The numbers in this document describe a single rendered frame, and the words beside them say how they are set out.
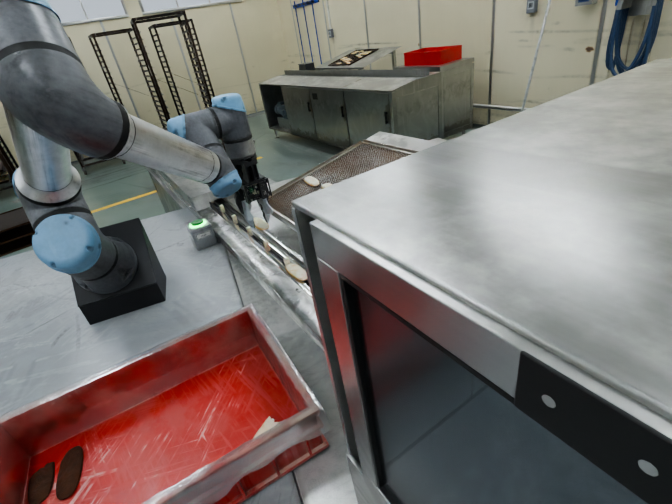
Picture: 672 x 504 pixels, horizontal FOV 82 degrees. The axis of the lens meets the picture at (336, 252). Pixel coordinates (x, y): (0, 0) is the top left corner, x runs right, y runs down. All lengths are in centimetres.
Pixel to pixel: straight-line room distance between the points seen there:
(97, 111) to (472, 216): 57
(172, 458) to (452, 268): 67
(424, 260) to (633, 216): 10
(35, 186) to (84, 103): 37
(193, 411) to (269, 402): 15
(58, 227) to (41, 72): 41
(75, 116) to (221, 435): 55
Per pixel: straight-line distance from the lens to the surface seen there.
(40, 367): 117
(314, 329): 83
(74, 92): 67
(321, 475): 68
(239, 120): 104
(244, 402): 79
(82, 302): 119
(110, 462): 84
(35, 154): 91
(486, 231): 20
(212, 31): 845
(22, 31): 71
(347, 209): 24
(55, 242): 99
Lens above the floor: 140
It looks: 30 degrees down
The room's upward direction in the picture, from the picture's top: 10 degrees counter-clockwise
